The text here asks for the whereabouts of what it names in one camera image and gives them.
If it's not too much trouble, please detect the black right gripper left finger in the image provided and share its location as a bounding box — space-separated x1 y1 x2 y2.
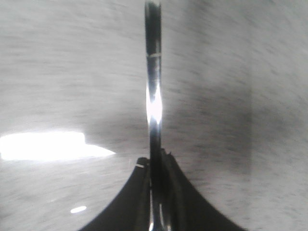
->
81 157 150 231

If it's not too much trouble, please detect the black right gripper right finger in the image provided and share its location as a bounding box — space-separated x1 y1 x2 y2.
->
161 149 244 231

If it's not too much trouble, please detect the silver metal spoon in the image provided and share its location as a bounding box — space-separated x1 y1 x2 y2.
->
144 0 168 231

